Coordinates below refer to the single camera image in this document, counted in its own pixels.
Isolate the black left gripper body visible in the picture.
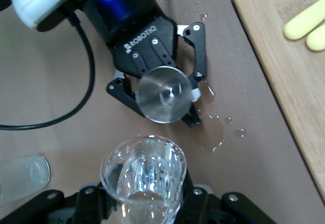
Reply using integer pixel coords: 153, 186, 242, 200
83, 0, 178, 79

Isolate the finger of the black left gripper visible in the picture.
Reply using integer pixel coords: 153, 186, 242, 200
182, 22, 207, 126
106, 77, 195, 129

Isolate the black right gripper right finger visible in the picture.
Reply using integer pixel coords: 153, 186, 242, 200
175, 169, 277, 224

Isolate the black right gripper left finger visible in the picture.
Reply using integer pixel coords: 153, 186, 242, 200
0, 162, 125, 224

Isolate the steel double cone jigger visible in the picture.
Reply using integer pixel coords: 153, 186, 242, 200
136, 66, 193, 123

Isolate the clear glass measuring cup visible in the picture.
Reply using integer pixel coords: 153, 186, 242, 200
100, 134, 188, 224

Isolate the green sleeved glass bottle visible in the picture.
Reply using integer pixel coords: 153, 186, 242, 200
0, 154, 51, 207

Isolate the spilled liquid puddle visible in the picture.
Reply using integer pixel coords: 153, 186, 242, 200
195, 80, 247, 153

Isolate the wooden cutting board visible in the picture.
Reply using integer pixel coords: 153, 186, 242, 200
231, 0, 325, 206

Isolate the yellow plastic knife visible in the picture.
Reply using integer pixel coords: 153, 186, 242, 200
283, 0, 325, 41

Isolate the black camera cable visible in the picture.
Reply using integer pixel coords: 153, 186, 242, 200
0, 13, 96, 131

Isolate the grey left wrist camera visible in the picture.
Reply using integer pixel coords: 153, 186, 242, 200
11, 0, 86, 29

